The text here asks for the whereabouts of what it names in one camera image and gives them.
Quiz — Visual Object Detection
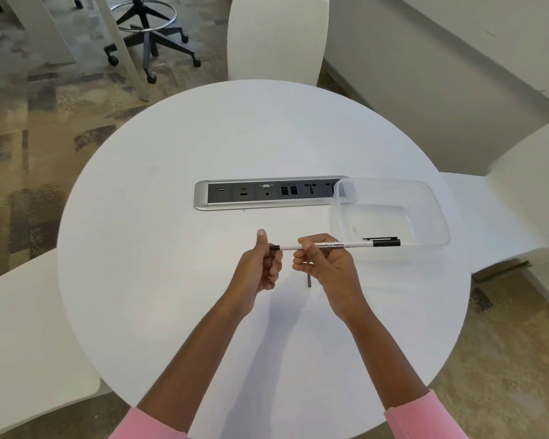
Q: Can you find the person's right hand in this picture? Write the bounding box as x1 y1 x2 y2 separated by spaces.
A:
293 234 366 325

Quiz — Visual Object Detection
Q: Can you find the person's left hand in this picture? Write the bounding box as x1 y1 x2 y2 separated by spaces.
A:
226 229 283 318

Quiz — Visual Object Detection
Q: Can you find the white pen with black ends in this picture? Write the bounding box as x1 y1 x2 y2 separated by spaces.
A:
269 239 401 252

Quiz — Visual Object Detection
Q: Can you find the person's left forearm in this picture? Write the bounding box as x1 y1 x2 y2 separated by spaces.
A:
136 302 257 436

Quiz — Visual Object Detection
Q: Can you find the person's right forearm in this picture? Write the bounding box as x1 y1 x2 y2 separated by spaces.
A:
341 311 432 414

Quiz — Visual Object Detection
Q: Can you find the silver table socket panel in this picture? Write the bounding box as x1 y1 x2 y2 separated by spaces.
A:
193 175 351 212

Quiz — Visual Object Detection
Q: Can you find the clear plastic container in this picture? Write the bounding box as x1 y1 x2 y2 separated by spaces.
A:
332 178 452 251

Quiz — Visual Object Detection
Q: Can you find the pink knit sleeve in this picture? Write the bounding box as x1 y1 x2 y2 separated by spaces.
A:
114 406 191 439
383 389 470 439

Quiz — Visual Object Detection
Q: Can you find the white moulded chair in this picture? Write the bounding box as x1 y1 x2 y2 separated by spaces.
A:
439 113 549 281
0 248 102 439
227 0 330 87

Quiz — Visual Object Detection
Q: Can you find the black swivel stool base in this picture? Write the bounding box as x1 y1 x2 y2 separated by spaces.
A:
104 0 201 84

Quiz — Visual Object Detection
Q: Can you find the white desk leg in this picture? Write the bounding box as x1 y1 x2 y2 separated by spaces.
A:
91 0 153 102

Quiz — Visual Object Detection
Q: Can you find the white desk side panel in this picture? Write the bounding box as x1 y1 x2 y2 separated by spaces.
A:
8 0 77 65

